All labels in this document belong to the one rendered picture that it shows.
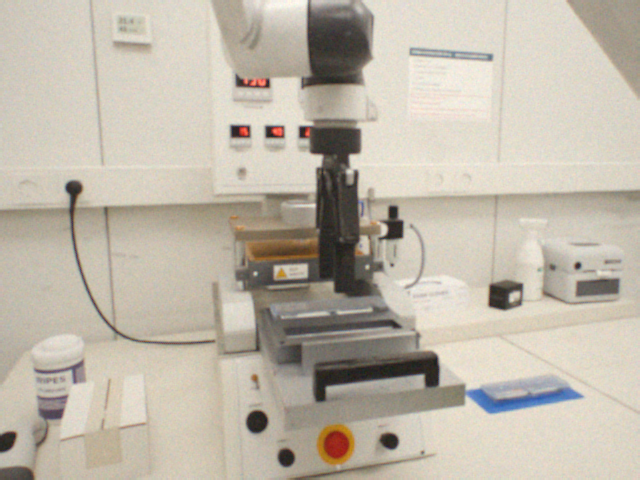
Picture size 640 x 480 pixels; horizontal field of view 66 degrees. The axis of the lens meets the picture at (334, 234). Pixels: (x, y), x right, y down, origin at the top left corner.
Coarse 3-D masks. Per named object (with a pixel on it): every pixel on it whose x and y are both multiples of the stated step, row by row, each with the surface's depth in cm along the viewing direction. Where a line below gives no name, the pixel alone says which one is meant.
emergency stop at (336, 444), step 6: (330, 432) 78; (336, 432) 78; (342, 432) 78; (330, 438) 77; (336, 438) 77; (342, 438) 77; (324, 444) 77; (330, 444) 77; (336, 444) 77; (342, 444) 77; (348, 444) 78; (330, 450) 77; (336, 450) 77; (342, 450) 77; (330, 456) 77; (336, 456) 77; (342, 456) 77
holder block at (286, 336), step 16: (272, 320) 74; (288, 320) 74; (304, 320) 74; (320, 320) 74; (336, 320) 74; (352, 320) 74; (368, 320) 74; (384, 320) 75; (400, 320) 74; (272, 336) 69; (288, 336) 71; (304, 336) 71; (320, 336) 68; (336, 336) 68; (352, 336) 68; (416, 336) 69; (288, 352) 65
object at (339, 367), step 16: (416, 352) 58; (432, 352) 58; (320, 368) 54; (336, 368) 55; (352, 368) 55; (368, 368) 56; (384, 368) 56; (400, 368) 57; (416, 368) 57; (432, 368) 58; (320, 384) 54; (336, 384) 55; (432, 384) 58; (320, 400) 55
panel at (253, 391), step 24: (240, 360) 78; (240, 384) 77; (264, 384) 78; (240, 408) 76; (264, 408) 77; (240, 432) 75; (264, 432) 76; (288, 432) 77; (312, 432) 78; (360, 432) 79; (384, 432) 80; (408, 432) 81; (240, 456) 74; (264, 456) 75; (312, 456) 77; (360, 456) 78; (384, 456) 79; (408, 456) 80
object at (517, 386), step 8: (536, 376) 106; (544, 376) 106; (552, 376) 106; (488, 384) 102; (496, 384) 102; (504, 384) 102; (512, 384) 102; (520, 384) 102; (528, 384) 102; (536, 384) 102; (544, 384) 102; (552, 384) 102; (560, 384) 102; (568, 384) 102; (488, 392) 99; (496, 392) 99; (504, 392) 99; (512, 392) 99; (520, 392) 99
